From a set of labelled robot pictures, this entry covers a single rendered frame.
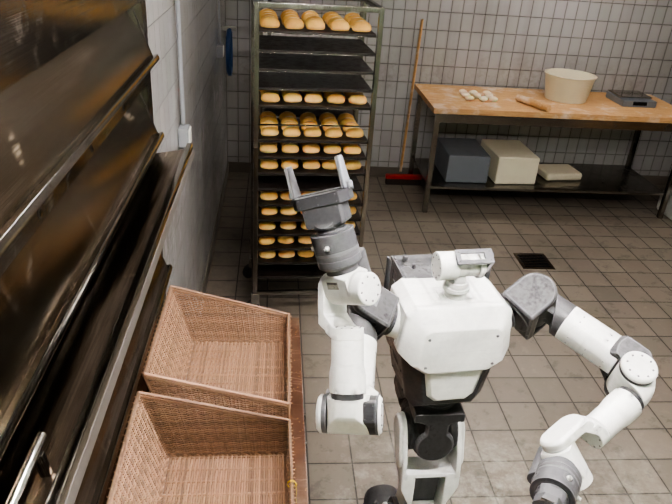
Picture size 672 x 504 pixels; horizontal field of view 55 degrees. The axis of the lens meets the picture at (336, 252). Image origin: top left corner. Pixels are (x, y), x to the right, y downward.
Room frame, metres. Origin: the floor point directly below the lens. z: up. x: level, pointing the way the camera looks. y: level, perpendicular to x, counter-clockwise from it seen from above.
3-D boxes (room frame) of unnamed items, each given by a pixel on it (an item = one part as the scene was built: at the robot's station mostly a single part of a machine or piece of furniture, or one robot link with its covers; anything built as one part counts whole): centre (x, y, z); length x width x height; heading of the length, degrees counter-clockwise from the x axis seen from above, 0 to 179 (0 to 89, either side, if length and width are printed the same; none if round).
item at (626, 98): (5.60, -2.44, 0.94); 0.32 x 0.30 x 0.07; 6
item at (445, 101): (5.48, -1.73, 0.45); 2.20 x 0.80 x 0.90; 96
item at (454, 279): (1.30, -0.28, 1.47); 0.10 x 0.07 x 0.09; 103
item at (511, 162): (5.44, -1.45, 0.35); 0.50 x 0.36 x 0.24; 8
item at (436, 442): (1.39, -0.27, 1.00); 0.28 x 0.13 x 0.18; 8
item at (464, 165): (5.40, -1.03, 0.35); 0.50 x 0.36 x 0.24; 6
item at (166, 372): (1.90, 0.38, 0.72); 0.56 x 0.49 x 0.28; 6
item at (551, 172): (5.50, -1.92, 0.27); 0.34 x 0.26 x 0.07; 102
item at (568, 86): (5.57, -1.87, 1.01); 0.43 x 0.43 x 0.21
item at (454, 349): (1.36, -0.27, 1.27); 0.34 x 0.30 x 0.36; 103
